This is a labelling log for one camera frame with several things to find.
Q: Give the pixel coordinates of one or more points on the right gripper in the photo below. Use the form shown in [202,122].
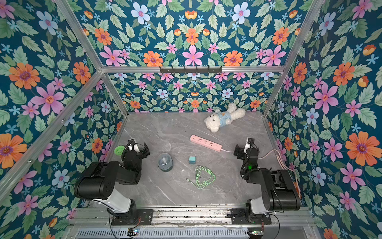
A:
[247,148]

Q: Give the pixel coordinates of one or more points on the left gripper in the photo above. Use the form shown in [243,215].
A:
[130,146]

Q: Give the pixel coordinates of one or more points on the pink power strip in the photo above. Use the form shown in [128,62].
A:
[206,143]

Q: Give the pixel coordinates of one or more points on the teal charger adapter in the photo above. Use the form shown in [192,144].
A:
[192,160]

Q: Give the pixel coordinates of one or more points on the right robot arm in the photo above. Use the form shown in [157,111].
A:
[279,193]

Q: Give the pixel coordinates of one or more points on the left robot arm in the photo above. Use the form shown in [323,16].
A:
[97,182]

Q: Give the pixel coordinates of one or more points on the green tape roll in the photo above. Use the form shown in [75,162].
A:
[119,150]

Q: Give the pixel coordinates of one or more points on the white teddy bear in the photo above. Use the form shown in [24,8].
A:
[220,119]

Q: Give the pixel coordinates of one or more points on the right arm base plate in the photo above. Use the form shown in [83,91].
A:
[241,216]

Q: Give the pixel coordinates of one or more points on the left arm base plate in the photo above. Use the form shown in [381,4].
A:
[140,217]

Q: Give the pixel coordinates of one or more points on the black hook rail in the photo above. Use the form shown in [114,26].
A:
[186,70]

